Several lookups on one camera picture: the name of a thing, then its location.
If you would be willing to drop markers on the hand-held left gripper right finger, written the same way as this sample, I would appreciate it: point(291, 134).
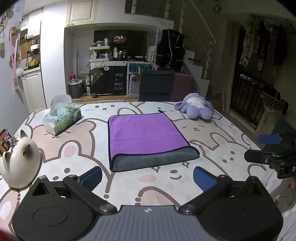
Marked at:
point(204, 178)

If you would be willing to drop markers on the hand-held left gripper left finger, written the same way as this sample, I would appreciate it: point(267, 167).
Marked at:
point(92, 178)

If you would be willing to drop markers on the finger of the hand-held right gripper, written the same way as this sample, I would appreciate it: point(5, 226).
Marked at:
point(269, 139)
point(257, 156)

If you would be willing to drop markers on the purple and grey towel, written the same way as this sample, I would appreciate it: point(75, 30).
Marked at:
point(145, 136)

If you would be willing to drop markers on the bunny print tablecloth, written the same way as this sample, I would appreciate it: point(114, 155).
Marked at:
point(87, 146)

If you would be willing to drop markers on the white net basket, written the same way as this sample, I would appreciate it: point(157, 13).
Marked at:
point(274, 102)

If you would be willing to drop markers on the floral tissue pack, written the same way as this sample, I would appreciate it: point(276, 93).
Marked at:
point(62, 115)

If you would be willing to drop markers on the purple plush toy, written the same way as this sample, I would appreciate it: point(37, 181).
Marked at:
point(196, 107)

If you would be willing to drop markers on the white ceramic cat figurine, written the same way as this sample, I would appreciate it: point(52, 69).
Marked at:
point(19, 162)

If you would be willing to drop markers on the beige curtain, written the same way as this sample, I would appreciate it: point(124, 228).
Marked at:
point(229, 67)

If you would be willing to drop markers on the grey trash bin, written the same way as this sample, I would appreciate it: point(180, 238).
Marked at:
point(75, 90)

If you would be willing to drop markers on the black hanging garment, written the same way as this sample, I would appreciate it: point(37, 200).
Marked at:
point(280, 44)
point(263, 44)

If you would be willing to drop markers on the black cabinet with white lettering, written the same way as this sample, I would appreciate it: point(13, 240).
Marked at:
point(111, 81)

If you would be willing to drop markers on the patterned hanging garment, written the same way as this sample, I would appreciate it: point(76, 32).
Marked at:
point(248, 41)

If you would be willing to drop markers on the dark chair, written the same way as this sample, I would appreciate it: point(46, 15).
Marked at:
point(156, 85)

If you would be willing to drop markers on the white floor cabinet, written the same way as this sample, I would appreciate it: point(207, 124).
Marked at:
point(34, 90)

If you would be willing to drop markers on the teal sign board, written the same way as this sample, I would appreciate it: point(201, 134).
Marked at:
point(135, 69)

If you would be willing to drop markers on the white countertop rack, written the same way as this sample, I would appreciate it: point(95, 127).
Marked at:
point(100, 53)

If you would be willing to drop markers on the pink ribbon with pompom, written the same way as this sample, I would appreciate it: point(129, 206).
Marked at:
point(16, 69)

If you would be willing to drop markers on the black countertop oven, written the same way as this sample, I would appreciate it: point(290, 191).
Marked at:
point(33, 59)

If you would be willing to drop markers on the black jacket with white piping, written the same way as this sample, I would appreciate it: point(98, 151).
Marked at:
point(170, 48)

